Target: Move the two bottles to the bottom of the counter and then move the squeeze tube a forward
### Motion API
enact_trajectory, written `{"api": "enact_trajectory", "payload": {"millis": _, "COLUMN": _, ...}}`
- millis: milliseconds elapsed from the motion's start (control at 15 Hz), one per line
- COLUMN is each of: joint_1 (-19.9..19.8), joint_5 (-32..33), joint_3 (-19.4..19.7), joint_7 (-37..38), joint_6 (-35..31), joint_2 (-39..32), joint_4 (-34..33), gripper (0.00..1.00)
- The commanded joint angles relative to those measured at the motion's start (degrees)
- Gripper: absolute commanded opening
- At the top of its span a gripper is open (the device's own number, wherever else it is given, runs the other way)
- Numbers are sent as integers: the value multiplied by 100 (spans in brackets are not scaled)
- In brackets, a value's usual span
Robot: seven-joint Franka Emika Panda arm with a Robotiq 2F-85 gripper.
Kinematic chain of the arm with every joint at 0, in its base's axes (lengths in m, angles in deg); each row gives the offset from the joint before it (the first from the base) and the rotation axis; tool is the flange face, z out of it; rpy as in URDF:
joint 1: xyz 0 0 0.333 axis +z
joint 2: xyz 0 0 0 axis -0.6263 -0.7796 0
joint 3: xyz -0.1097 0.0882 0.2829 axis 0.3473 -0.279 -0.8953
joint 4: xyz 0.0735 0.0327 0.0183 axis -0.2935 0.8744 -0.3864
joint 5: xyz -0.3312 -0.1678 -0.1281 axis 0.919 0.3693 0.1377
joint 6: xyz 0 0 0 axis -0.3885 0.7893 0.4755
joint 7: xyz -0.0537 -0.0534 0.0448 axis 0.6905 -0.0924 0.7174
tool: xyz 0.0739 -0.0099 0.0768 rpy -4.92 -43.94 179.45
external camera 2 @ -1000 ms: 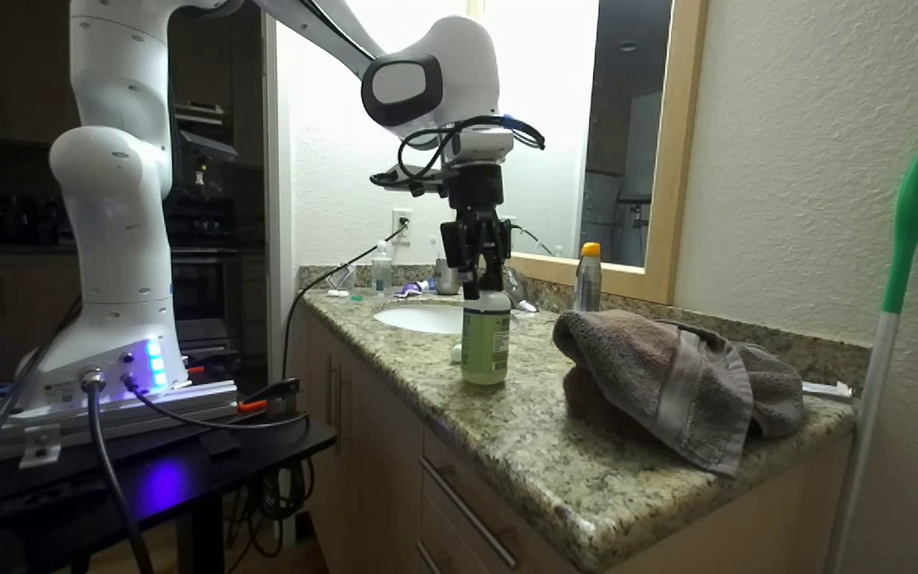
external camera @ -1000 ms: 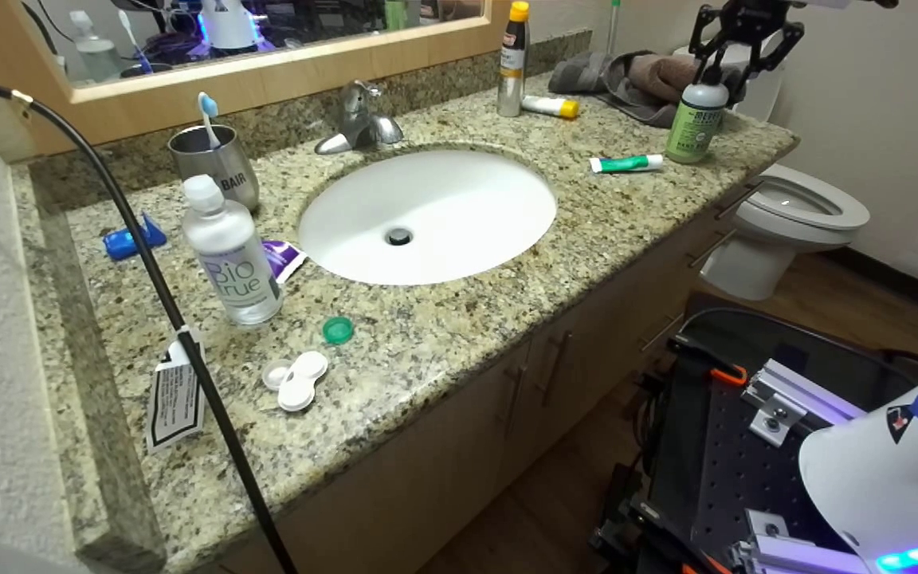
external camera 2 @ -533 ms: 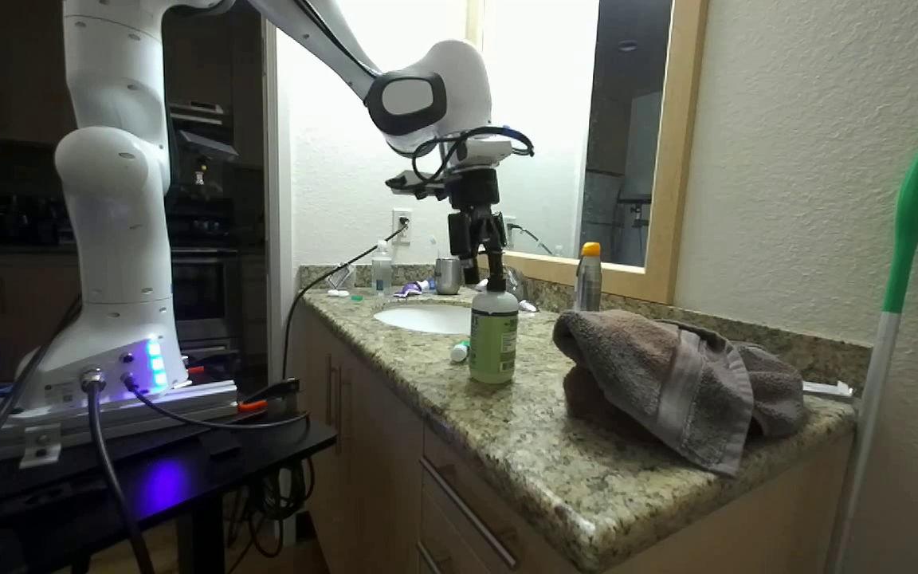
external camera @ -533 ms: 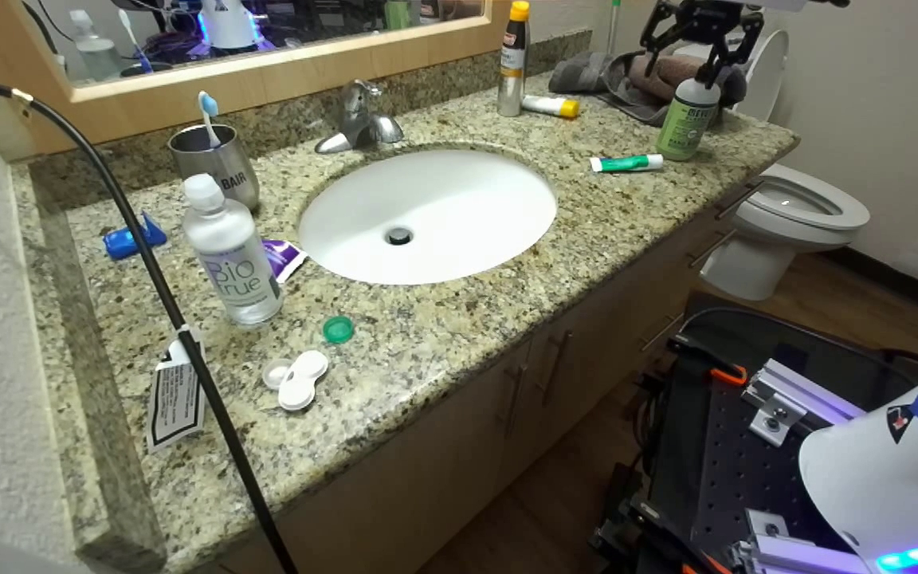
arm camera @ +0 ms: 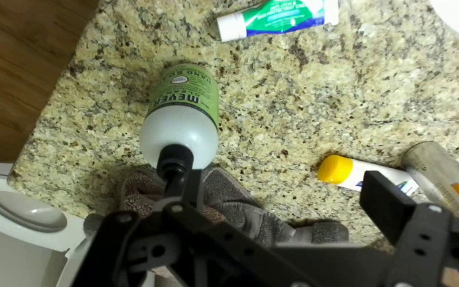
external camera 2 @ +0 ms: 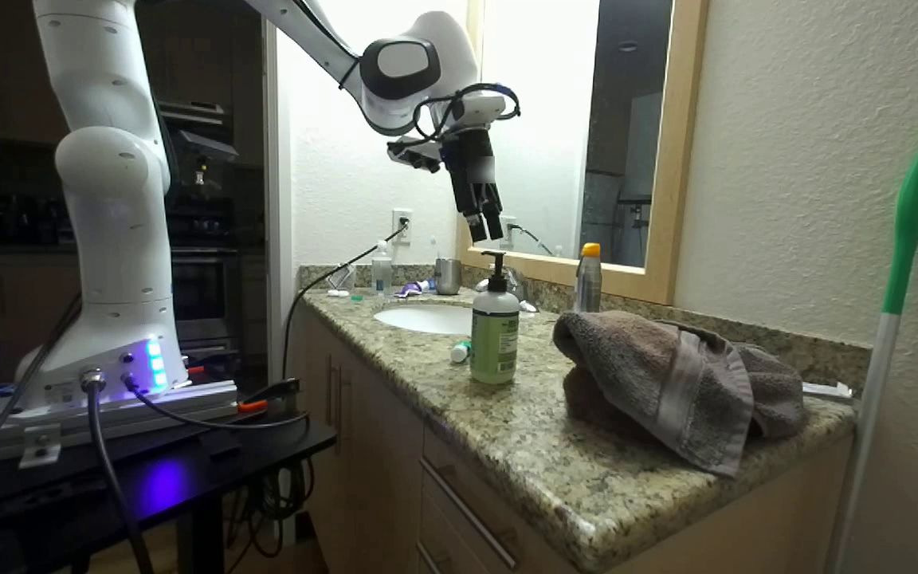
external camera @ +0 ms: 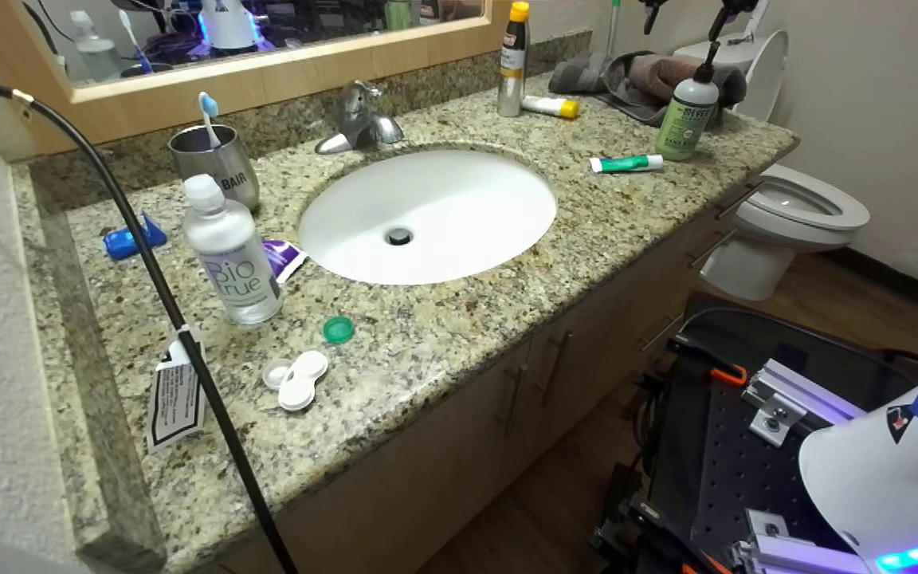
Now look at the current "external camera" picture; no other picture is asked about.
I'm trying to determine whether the green label soap pump bottle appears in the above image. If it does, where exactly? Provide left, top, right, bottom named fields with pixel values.
left=654, top=37, right=725, bottom=167

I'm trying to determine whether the yellow cap white squeeze tube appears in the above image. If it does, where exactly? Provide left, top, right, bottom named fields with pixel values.
left=521, top=94, right=586, bottom=121

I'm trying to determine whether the orange cap spray can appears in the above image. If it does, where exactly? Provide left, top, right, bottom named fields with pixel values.
left=495, top=0, right=532, bottom=121

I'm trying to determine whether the green toothpaste tube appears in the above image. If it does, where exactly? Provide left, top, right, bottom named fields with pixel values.
left=586, top=149, right=669, bottom=179

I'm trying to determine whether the white toilet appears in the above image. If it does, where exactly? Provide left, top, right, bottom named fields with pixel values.
left=669, top=27, right=874, bottom=303

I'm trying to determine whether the white oval sink basin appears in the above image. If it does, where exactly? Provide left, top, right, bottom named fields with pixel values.
left=297, top=143, right=562, bottom=287

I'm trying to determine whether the chrome sink faucet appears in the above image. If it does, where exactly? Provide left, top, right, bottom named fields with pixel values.
left=314, top=80, right=407, bottom=160

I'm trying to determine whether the orange black clamp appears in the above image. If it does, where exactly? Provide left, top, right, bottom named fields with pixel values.
left=691, top=356, right=753, bottom=392

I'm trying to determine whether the purple white packet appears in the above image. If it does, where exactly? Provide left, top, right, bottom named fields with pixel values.
left=258, top=235, right=314, bottom=296

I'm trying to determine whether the black robot table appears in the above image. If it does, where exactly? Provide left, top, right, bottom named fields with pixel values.
left=597, top=306, right=918, bottom=574

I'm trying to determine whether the green round lens cap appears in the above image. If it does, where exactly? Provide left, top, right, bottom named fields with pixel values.
left=318, top=314, right=360, bottom=348

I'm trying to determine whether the blue white toothbrush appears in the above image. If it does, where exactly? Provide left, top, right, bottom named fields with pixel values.
left=196, top=89, right=226, bottom=154

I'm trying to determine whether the grey metal cup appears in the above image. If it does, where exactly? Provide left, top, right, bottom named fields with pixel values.
left=165, top=121, right=264, bottom=218

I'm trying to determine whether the clear contact solution bottle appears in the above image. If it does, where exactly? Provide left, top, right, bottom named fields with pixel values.
left=178, top=171, right=283, bottom=333

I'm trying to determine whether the wooden vanity cabinet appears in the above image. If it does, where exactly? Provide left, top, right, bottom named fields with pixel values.
left=192, top=179, right=758, bottom=574

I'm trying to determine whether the white contact lens case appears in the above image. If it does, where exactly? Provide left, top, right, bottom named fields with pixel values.
left=258, top=348, right=335, bottom=415

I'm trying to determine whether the small blue plastic item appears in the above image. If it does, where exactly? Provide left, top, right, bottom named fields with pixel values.
left=100, top=214, right=172, bottom=266

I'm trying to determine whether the metal cabinet door handle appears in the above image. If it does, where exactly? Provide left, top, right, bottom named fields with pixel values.
left=542, top=330, right=574, bottom=408
left=500, top=353, right=532, bottom=429

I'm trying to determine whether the wood framed wall mirror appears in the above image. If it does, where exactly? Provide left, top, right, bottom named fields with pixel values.
left=0, top=0, right=517, bottom=154

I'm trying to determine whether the black power cable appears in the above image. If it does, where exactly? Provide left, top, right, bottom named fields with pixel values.
left=0, top=76, right=303, bottom=574

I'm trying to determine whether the white cable warning tag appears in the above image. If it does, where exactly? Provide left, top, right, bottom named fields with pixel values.
left=148, top=337, right=212, bottom=453

